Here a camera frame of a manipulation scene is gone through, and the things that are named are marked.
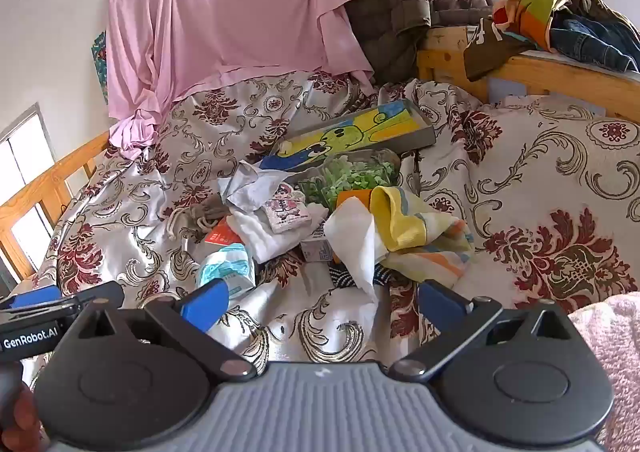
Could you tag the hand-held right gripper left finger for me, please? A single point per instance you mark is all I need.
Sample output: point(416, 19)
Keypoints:
point(205, 304)

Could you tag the light blue tissue packet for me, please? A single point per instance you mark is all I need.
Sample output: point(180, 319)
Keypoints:
point(225, 272)

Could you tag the wall poster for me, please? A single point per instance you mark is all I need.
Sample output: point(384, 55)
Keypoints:
point(100, 61)

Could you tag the orange sponge cloth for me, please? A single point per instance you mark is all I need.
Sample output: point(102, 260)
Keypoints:
point(352, 197)

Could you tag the person's left hand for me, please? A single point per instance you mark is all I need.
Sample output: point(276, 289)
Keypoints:
point(20, 419)

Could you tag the cartoon print tissue packet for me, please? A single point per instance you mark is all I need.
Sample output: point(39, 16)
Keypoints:
point(287, 209)

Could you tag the blue jeans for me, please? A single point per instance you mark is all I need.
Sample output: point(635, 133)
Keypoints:
point(590, 41)

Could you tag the floral satin bedspread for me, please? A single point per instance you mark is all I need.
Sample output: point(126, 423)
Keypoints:
point(550, 171)

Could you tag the orange packet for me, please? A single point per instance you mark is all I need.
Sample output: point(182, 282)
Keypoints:
point(222, 234)

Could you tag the grey tray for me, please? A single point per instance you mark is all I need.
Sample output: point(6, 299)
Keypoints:
point(400, 144)

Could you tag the pink fluffy towel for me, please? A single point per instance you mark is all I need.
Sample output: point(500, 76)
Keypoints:
point(610, 357)

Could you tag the white paper napkin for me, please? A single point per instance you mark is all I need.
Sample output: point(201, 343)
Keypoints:
point(350, 242)

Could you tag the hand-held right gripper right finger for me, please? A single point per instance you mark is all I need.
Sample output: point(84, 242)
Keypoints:
point(440, 304)

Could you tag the brown printed garment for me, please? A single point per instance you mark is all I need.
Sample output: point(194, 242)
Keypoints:
point(490, 51)

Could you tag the dark striped sock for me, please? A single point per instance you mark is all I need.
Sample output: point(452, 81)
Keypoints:
point(386, 277)

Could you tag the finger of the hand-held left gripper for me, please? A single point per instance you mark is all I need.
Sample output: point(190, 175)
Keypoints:
point(35, 297)
point(100, 293)

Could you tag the window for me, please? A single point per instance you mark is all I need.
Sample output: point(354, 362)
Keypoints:
point(30, 151)

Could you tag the yellow striped towel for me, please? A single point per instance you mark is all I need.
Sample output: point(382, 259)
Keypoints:
point(410, 227)

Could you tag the grey cloth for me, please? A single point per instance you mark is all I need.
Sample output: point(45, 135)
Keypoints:
point(250, 184)

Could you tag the wooden bed side rail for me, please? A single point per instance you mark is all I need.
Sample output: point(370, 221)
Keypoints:
point(45, 182)

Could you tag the pink bed sheet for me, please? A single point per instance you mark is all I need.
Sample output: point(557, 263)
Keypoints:
point(225, 6)

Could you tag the small white blue carton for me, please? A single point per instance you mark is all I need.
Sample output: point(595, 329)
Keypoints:
point(316, 247)

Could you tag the bag of green pieces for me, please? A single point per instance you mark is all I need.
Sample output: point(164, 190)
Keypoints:
point(350, 179)

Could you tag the white fluffy towel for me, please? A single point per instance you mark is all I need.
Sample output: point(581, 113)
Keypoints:
point(255, 237)

